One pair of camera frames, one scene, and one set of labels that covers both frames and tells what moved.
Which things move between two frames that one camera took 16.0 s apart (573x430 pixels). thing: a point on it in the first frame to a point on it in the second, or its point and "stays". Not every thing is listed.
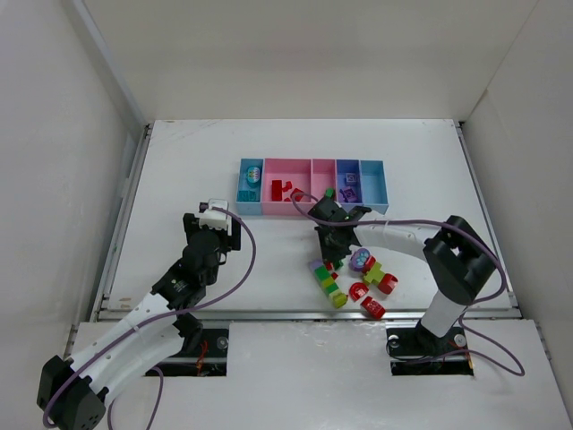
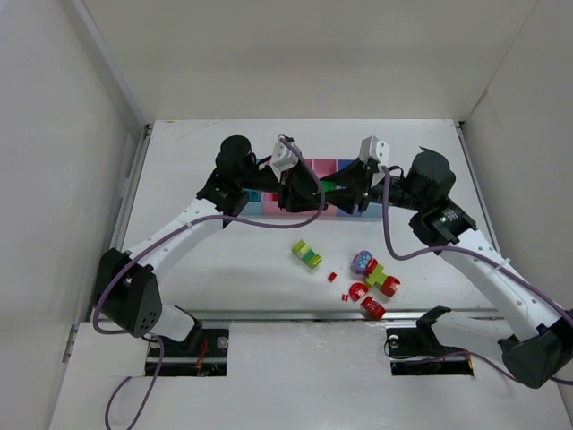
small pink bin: (324, 176) stays
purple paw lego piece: (359, 258) stays
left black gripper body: (191, 223) to (286, 193)
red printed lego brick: (371, 306) stays
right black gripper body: (334, 239) to (362, 189)
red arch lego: (356, 290) stays
